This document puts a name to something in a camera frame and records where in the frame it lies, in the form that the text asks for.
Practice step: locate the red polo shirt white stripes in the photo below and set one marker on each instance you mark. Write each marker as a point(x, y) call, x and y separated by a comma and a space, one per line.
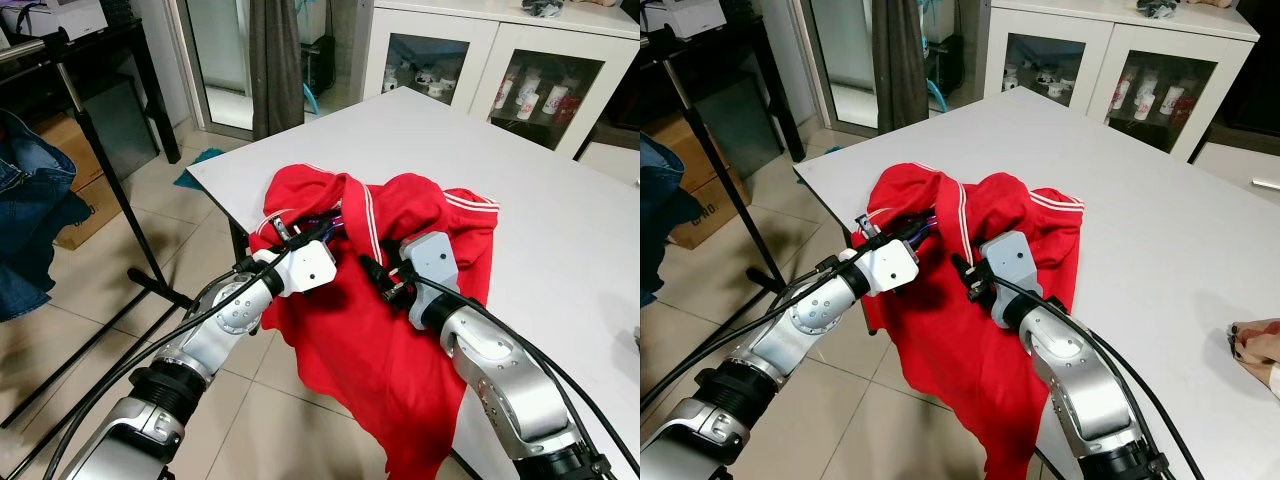
point(970, 380)
point(380, 370)

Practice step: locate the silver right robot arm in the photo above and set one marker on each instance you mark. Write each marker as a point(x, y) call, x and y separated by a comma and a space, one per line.
point(1080, 370)
point(500, 370)

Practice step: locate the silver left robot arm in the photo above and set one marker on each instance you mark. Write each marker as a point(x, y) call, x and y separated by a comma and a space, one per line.
point(225, 320)
point(810, 320)

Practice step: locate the dark table leg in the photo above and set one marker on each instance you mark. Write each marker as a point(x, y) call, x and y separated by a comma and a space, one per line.
point(240, 240)

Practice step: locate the teal floor rug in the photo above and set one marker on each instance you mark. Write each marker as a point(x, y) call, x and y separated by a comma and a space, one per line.
point(195, 175)

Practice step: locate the grey curtain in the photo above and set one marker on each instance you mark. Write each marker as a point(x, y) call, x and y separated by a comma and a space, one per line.
point(275, 70)
point(900, 65)

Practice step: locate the glass sliding door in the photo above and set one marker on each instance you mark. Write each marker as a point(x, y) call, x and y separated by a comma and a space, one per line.
point(220, 60)
point(845, 60)

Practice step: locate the cardboard box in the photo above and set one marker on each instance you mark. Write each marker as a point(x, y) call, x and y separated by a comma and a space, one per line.
point(90, 215)
point(715, 215)

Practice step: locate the chrome and black clothes rack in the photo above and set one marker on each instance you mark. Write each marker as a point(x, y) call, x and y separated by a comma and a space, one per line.
point(726, 170)
point(111, 170)

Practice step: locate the black desk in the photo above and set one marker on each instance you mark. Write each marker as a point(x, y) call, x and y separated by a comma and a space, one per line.
point(110, 130)
point(740, 120)

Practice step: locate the blue denim garment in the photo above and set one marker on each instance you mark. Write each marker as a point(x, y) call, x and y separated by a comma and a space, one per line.
point(35, 220)
point(665, 220)

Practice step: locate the white glass door cabinet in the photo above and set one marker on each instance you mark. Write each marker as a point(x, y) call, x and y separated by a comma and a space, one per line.
point(480, 35)
point(1100, 35)

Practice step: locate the beige cloth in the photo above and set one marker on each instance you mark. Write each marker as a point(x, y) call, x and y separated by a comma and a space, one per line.
point(1258, 355)

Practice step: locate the white computer case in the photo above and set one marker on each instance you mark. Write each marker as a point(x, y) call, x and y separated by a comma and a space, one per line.
point(60, 15)
point(690, 15)

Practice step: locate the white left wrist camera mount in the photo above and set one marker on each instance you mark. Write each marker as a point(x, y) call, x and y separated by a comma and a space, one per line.
point(305, 268)
point(885, 268)

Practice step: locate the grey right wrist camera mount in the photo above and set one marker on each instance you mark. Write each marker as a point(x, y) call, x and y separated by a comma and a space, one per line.
point(432, 262)
point(1015, 262)

